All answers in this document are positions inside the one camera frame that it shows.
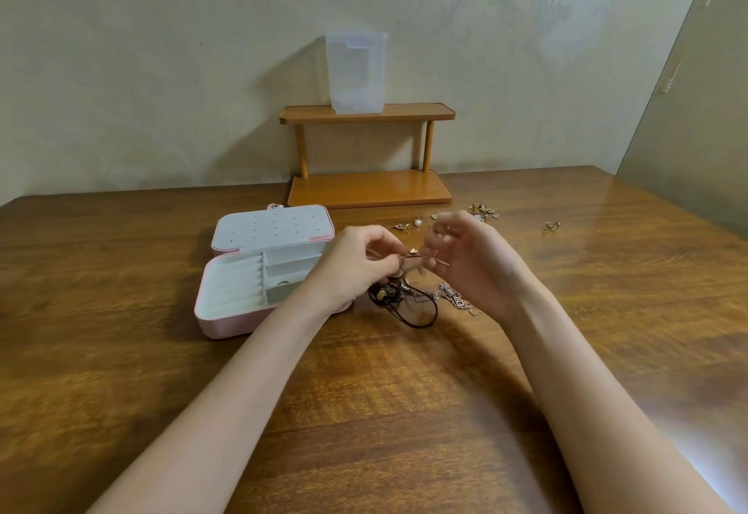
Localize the person's left forearm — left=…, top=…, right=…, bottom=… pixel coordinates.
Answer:
left=88, top=291, right=347, bottom=514

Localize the pink jewelry box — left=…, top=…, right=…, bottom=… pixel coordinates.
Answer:
left=194, top=203, right=354, bottom=339

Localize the wooden two-tier shelf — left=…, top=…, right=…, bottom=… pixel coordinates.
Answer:
left=279, top=102, right=456, bottom=210

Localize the person's right hand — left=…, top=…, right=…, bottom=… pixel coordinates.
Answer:
left=422, top=210, right=534, bottom=321

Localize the black cord necklace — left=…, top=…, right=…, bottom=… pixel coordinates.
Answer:
left=365, top=248, right=451, bottom=331

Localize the person's right forearm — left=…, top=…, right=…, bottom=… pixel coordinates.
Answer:
left=497, top=283, right=738, bottom=514

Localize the clear plastic container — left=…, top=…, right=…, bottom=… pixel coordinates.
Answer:
left=325, top=32, right=388, bottom=116

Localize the gold chain bracelet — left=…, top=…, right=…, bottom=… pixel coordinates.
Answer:
left=434, top=282, right=482, bottom=318

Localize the person's left hand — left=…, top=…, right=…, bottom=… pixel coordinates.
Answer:
left=302, top=225, right=409, bottom=317

